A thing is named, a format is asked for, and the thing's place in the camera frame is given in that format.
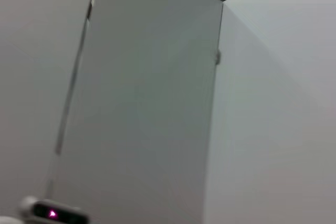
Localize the robot head sensor bar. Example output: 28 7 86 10
17 196 89 224

